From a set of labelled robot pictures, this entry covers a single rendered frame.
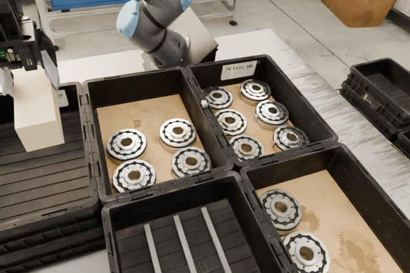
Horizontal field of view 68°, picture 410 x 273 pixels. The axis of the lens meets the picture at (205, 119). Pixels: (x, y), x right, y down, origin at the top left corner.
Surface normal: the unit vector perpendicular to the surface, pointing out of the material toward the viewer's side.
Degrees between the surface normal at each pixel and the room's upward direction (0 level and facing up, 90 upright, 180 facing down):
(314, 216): 0
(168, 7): 89
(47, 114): 0
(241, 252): 0
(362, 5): 90
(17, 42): 90
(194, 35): 43
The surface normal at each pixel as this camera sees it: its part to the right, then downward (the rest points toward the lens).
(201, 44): -0.56, -0.36
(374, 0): 0.22, 0.70
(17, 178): 0.09, -0.69
